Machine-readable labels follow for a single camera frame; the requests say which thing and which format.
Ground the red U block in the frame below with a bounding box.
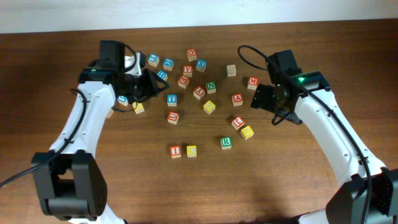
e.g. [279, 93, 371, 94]
[167, 111, 179, 124]

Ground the red I block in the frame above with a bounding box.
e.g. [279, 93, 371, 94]
[170, 146, 182, 159]

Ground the yellow block lower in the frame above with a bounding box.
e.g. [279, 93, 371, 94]
[132, 102, 144, 114]

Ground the yellow S block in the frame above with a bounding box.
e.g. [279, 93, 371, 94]
[240, 126, 254, 140]

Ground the blue T block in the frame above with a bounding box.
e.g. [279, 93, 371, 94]
[167, 95, 177, 106]

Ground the red A block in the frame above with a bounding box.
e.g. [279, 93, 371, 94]
[232, 93, 244, 106]

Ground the red Y tilted block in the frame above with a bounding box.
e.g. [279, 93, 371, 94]
[193, 86, 206, 100]

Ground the blue D block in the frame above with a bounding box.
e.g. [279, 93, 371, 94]
[163, 58, 175, 71]

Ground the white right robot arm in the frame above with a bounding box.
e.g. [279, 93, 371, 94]
[251, 50, 397, 223]

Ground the yellow C block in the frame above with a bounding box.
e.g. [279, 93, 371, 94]
[187, 145, 197, 157]

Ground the yellow 8 block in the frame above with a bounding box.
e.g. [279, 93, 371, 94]
[203, 100, 216, 114]

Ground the red 3 block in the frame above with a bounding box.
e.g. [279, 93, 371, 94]
[231, 116, 245, 130]

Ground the blue 5 block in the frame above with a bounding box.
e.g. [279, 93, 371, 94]
[117, 96, 129, 106]

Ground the green R block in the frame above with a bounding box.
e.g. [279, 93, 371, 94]
[220, 137, 233, 150]

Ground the green N block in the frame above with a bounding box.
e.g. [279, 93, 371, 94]
[206, 82, 216, 94]

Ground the red C block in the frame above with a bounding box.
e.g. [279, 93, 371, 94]
[187, 49, 197, 62]

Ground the blue X block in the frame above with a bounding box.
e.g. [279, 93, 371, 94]
[196, 59, 207, 72]

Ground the blue H block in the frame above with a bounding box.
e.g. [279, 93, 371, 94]
[157, 70, 168, 81]

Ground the plain wooden block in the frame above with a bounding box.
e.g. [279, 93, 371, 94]
[226, 65, 236, 77]

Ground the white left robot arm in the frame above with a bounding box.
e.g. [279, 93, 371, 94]
[32, 40, 169, 223]

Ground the red E block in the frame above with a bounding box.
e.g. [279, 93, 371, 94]
[177, 75, 190, 89]

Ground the green B block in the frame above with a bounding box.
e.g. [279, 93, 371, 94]
[106, 109, 114, 118]

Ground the red M block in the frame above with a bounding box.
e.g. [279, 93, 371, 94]
[248, 77, 259, 90]

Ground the red Y upright block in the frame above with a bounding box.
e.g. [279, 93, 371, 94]
[183, 65, 193, 77]

